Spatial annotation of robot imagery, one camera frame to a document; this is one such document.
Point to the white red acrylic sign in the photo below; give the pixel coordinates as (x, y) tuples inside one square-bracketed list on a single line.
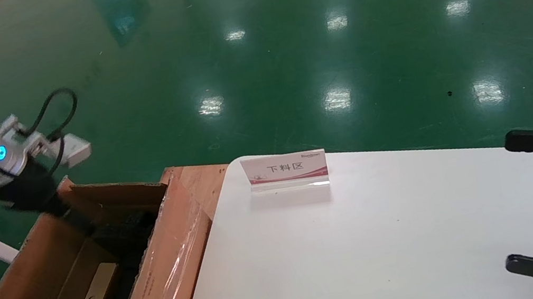
[(285, 168)]

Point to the large open cardboard box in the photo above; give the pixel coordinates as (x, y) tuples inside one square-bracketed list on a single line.
[(168, 272)]

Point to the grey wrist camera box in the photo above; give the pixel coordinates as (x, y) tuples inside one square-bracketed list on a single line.
[(74, 150)]

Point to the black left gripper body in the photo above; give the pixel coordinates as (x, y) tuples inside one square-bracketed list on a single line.
[(24, 190)]

